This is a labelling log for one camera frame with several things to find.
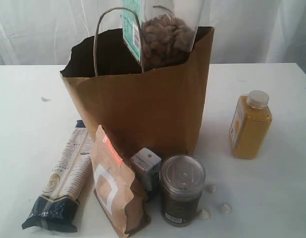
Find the brown paper bag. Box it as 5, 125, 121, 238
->
61, 26, 215, 158

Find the dark can with pull lid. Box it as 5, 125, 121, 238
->
160, 155, 206, 227

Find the clear jar yellow lid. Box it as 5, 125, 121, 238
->
122, 0, 205, 71

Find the white crumb piece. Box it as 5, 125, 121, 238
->
220, 203, 232, 214
198, 208, 210, 220

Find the small grey carton box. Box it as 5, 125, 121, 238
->
130, 147, 162, 200

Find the brown kraft pouch orange label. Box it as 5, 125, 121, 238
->
91, 126, 150, 238

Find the orange juice bottle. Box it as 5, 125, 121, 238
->
229, 90, 272, 159

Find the long pasta package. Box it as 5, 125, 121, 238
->
21, 120, 93, 233

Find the white backdrop curtain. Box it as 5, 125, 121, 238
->
0, 0, 306, 72

